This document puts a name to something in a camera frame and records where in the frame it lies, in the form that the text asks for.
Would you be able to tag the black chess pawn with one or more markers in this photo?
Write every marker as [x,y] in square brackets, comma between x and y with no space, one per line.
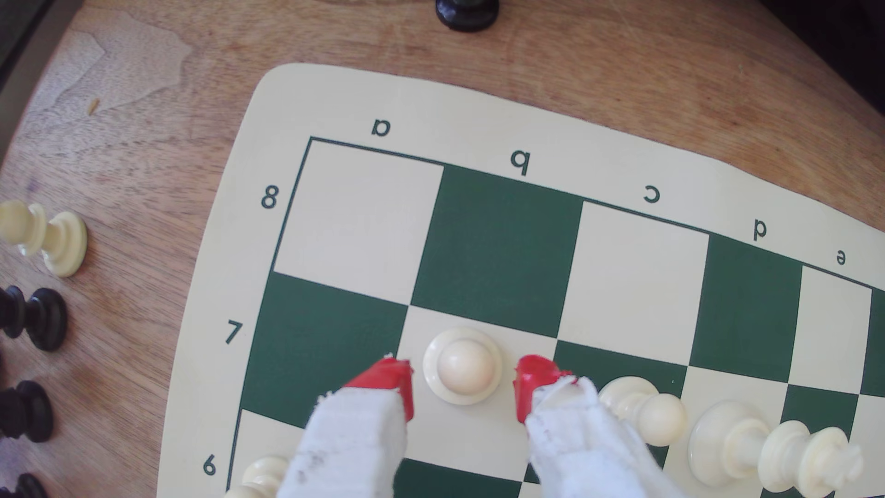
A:
[41,319]
[31,411]
[467,10]
[27,488]

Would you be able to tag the green and cream chess mat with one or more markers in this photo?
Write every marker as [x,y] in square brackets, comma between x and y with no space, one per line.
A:
[498,242]

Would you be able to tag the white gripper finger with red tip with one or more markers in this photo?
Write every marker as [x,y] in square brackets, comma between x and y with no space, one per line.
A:
[352,442]
[581,442]

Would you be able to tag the white chess queen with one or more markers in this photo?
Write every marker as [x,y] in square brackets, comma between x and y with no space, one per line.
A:
[774,446]

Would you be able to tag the white chess pawn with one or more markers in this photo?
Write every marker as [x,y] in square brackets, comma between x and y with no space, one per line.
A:
[59,238]
[650,415]
[259,477]
[467,366]

